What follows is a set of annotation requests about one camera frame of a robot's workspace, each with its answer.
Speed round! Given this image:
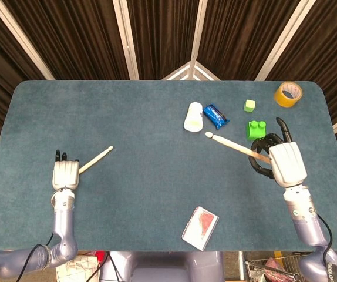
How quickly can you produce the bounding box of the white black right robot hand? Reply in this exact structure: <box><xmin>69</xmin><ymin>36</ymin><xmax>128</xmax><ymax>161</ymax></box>
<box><xmin>248</xmin><ymin>117</ymin><xmax>308</xmax><ymax>188</ymax></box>

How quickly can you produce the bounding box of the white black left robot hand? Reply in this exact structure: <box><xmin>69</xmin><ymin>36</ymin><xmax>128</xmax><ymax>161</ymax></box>
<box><xmin>52</xmin><ymin>149</ymin><xmax>80</xmax><ymax>192</ymax></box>

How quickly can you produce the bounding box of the pale wooden drumstick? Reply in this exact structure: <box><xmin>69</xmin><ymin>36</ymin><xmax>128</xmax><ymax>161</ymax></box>
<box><xmin>205</xmin><ymin>132</ymin><xmax>272</xmax><ymax>165</ymax></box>
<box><xmin>79</xmin><ymin>146</ymin><xmax>114</xmax><ymax>174</ymax></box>

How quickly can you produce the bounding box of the green two-stud building brick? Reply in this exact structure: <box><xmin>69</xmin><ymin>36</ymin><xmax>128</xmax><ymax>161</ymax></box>
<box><xmin>246</xmin><ymin>120</ymin><xmax>268</xmax><ymax>141</ymax></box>

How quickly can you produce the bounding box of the yellow packing tape roll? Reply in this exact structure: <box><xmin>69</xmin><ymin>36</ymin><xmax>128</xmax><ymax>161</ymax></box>
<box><xmin>274</xmin><ymin>81</ymin><xmax>304</xmax><ymax>108</ymax></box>

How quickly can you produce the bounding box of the small green cube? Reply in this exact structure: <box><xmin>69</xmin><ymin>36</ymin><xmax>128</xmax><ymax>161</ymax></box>
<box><xmin>243</xmin><ymin>99</ymin><xmax>257</xmax><ymax>113</ymax></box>

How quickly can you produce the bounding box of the blue felt table mat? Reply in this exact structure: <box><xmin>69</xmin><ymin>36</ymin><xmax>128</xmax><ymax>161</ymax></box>
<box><xmin>0</xmin><ymin>79</ymin><xmax>337</xmax><ymax>253</ymax></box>

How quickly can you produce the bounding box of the blue snack packet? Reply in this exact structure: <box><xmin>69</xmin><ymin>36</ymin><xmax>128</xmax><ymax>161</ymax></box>
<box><xmin>203</xmin><ymin>103</ymin><xmax>230</xmax><ymax>131</ymax></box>

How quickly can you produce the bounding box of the white checked cloth bag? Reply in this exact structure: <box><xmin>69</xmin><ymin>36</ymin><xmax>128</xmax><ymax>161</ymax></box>
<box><xmin>56</xmin><ymin>254</ymin><xmax>100</xmax><ymax>282</ymax></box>

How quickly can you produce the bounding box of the pink plastic packet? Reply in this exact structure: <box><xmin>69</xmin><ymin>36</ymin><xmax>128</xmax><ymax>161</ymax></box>
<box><xmin>264</xmin><ymin>257</ymin><xmax>287</xmax><ymax>274</ymax></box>

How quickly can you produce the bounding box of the white paper cup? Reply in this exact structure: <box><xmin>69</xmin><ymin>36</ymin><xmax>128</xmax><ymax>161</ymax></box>
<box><xmin>183</xmin><ymin>102</ymin><xmax>204</xmax><ymax>132</ymax></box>

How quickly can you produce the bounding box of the clear box with red filling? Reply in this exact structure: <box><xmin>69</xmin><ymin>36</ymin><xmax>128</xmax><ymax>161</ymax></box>
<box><xmin>181</xmin><ymin>206</ymin><xmax>220</xmax><ymax>251</ymax></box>

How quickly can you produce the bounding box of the lavender robot torso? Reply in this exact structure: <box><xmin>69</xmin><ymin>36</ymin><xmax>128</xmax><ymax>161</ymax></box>
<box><xmin>99</xmin><ymin>251</ymin><xmax>225</xmax><ymax>282</ymax></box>

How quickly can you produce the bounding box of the dark brown pleated curtain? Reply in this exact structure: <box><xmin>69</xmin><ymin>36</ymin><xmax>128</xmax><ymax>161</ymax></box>
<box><xmin>0</xmin><ymin>0</ymin><xmax>337</xmax><ymax>147</ymax></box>

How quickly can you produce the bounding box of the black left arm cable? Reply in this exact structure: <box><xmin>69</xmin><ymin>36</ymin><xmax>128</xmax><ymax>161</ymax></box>
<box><xmin>18</xmin><ymin>233</ymin><xmax>54</xmax><ymax>282</ymax></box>

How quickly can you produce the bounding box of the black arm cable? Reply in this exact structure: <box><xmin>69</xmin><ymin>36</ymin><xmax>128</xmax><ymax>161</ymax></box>
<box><xmin>18</xmin><ymin>233</ymin><xmax>54</xmax><ymax>282</ymax></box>
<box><xmin>316</xmin><ymin>213</ymin><xmax>337</xmax><ymax>278</ymax></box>

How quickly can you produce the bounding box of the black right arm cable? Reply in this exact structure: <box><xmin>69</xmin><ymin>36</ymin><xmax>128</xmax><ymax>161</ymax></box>
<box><xmin>316</xmin><ymin>213</ymin><xmax>337</xmax><ymax>278</ymax></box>

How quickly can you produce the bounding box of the wire shopping basket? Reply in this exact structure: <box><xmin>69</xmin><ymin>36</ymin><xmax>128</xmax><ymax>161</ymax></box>
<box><xmin>245</xmin><ymin>254</ymin><xmax>304</xmax><ymax>282</ymax></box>

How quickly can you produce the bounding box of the white angled frame base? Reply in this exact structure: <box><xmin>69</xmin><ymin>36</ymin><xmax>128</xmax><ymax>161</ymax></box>
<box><xmin>161</xmin><ymin>61</ymin><xmax>221</xmax><ymax>81</ymax></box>

